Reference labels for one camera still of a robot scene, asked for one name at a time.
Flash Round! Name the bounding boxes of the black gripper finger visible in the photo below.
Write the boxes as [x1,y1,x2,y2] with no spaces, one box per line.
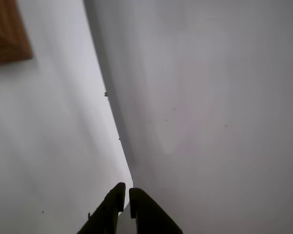
[128,187,184,234]
[75,182,126,234]

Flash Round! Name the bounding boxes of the wooden chessboard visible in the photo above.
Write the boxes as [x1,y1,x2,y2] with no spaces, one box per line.
[0,0,34,67]

